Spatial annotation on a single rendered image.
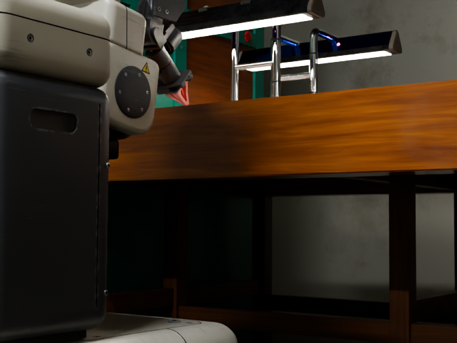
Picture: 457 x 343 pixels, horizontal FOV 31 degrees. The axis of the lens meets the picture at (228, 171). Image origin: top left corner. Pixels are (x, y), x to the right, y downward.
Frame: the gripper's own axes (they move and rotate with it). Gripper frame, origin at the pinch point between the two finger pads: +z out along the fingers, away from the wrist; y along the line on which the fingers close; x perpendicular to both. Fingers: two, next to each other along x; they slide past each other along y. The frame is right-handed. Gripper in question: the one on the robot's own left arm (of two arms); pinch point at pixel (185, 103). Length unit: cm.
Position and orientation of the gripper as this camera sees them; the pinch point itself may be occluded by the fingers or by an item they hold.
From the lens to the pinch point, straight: 235.3
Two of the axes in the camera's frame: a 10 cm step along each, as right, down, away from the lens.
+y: -8.3, 0.2, 5.6
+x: -3.8, 7.2, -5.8
